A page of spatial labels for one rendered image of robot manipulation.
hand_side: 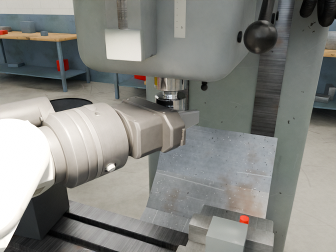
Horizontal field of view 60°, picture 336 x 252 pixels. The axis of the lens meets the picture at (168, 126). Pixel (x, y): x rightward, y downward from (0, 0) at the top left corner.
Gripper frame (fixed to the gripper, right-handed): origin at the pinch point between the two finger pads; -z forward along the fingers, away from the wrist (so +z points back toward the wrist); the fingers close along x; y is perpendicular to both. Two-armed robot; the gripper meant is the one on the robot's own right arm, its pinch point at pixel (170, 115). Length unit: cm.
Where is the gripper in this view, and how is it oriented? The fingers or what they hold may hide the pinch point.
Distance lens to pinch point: 44.2
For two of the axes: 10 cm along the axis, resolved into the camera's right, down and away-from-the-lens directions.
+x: -6.8, -2.8, 6.7
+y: -0.1, 9.2, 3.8
